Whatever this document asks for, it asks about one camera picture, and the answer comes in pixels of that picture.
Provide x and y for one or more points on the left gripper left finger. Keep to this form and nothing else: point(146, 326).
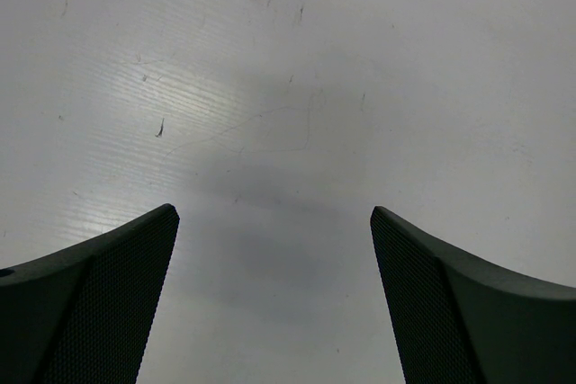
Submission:
point(83, 314)

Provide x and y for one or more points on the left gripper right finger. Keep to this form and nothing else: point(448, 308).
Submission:
point(458, 318)

